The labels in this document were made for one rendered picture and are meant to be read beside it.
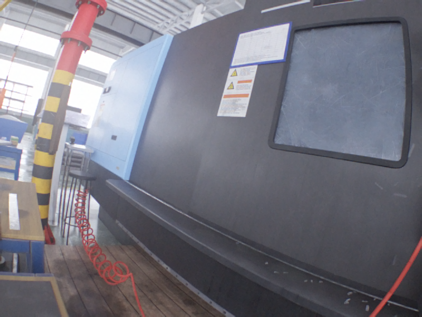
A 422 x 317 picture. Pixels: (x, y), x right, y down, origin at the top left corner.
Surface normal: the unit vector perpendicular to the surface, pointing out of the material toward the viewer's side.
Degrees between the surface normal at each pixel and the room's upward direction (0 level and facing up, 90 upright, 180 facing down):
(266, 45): 87
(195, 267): 90
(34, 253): 90
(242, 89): 87
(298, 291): 31
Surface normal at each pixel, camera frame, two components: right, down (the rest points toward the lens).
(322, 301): -0.18, -0.92
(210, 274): -0.70, -0.16
